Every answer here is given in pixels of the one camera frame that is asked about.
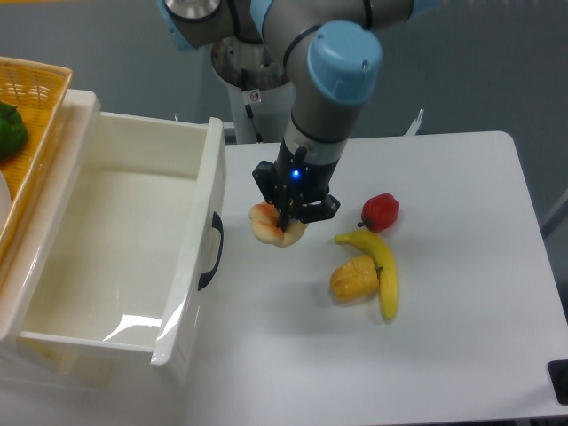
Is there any white plate in basket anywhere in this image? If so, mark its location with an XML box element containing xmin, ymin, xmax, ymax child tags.
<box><xmin>0</xmin><ymin>173</ymin><xmax>12</xmax><ymax>231</ymax></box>

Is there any yellow wicker basket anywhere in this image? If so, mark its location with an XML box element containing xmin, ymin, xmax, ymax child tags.
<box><xmin>1</xmin><ymin>57</ymin><xmax>73</xmax><ymax>257</ymax></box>

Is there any black drawer handle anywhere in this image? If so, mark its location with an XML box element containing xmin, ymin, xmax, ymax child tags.
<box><xmin>198</xmin><ymin>211</ymin><xmax>225</xmax><ymax>291</ymax></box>

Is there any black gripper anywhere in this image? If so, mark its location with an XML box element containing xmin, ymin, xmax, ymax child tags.
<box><xmin>252</xmin><ymin>143</ymin><xmax>341</xmax><ymax>231</ymax></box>

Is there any black device at table edge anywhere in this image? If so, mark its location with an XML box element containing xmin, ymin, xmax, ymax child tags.
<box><xmin>548</xmin><ymin>359</ymin><xmax>568</xmax><ymax>406</ymax></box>

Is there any black cable on pedestal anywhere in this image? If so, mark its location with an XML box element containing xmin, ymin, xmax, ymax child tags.
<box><xmin>241</xmin><ymin>69</ymin><xmax>265</xmax><ymax>144</ymax></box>

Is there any yellow bell pepper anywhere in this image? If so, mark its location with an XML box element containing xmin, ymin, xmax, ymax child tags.
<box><xmin>329</xmin><ymin>255</ymin><xmax>383</xmax><ymax>303</ymax></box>

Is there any red bell pepper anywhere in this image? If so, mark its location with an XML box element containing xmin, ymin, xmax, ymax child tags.
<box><xmin>358</xmin><ymin>193</ymin><xmax>399</xmax><ymax>233</ymax></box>

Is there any green bell pepper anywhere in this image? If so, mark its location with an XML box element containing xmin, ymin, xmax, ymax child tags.
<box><xmin>1</xmin><ymin>102</ymin><xmax>28</xmax><ymax>160</ymax></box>

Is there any yellow banana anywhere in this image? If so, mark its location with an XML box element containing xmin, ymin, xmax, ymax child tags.
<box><xmin>334</xmin><ymin>229</ymin><xmax>398</xmax><ymax>321</ymax></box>

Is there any white table bracket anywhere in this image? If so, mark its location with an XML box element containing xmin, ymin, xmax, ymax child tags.
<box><xmin>404</xmin><ymin>108</ymin><xmax>424</xmax><ymax>137</ymax></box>

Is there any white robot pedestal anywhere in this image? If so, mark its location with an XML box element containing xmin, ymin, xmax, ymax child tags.
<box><xmin>209</xmin><ymin>35</ymin><xmax>297</xmax><ymax>145</ymax></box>

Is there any white drawer cabinet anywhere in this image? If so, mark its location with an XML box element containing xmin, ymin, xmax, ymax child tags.
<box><xmin>1</xmin><ymin>90</ymin><xmax>108</xmax><ymax>391</ymax></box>

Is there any white upper drawer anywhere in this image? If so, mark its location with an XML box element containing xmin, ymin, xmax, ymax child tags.
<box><xmin>20</xmin><ymin>113</ymin><xmax>226</xmax><ymax>383</ymax></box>

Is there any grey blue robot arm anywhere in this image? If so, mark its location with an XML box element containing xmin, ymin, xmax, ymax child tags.
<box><xmin>158</xmin><ymin>1</ymin><xmax>435</xmax><ymax>229</ymax></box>

